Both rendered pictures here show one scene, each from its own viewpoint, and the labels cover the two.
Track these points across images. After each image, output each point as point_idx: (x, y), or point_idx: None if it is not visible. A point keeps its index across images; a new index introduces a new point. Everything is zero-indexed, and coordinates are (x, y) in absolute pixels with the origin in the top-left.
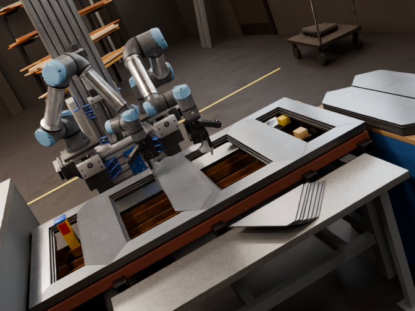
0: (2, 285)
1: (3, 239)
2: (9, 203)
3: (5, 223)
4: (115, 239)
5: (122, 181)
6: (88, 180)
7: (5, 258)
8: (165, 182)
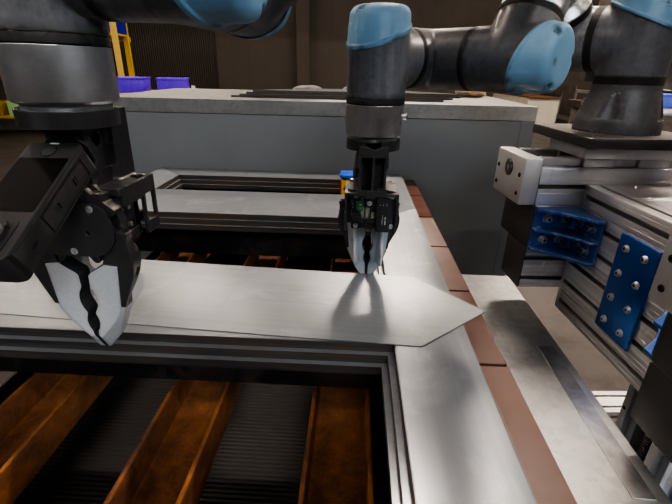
0: (166, 123)
1: (271, 111)
2: (414, 115)
3: (326, 112)
4: (162, 205)
5: (574, 293)
6: (508, 200)
7: (232, 123)
8: (260, 273)
